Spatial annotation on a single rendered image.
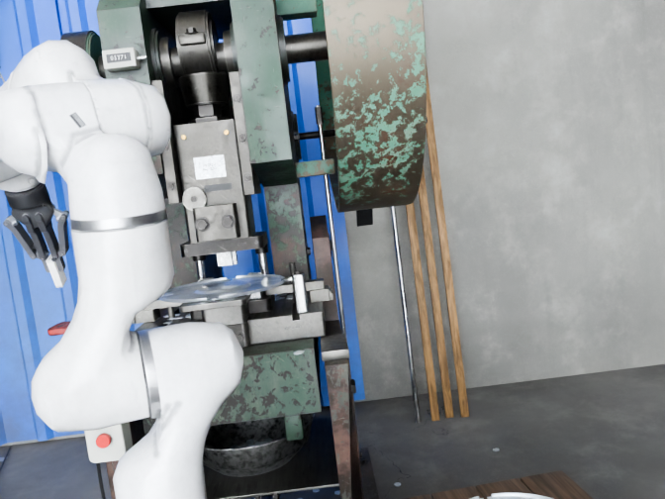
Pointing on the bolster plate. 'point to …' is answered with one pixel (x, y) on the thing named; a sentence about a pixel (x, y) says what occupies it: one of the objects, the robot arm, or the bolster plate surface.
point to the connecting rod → (199, 65)
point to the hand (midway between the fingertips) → (56, 270)
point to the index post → (300, 292)
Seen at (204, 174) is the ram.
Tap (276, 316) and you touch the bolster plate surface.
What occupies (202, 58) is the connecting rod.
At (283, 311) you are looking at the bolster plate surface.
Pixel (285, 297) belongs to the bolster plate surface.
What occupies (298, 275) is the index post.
